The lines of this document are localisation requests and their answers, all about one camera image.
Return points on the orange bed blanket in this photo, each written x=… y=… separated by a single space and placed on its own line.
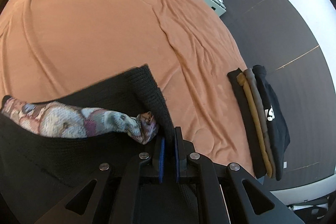
x=51 y=48

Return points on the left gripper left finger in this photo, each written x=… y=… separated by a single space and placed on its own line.
x=159 y=157

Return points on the white bedside cabinet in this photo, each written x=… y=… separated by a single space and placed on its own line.
x=219 y=9

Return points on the black knit sweater patterned lining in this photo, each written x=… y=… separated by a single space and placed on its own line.
x=89 y=157

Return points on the brown folded garment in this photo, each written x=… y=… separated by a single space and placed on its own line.
x=262 y=118

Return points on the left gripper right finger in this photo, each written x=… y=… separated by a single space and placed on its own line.
x=181 y=161

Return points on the black folded shirt white print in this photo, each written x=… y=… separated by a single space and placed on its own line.
x=277 y=128

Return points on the black folded garment bottom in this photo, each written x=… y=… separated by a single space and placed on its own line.
x=249 y=125

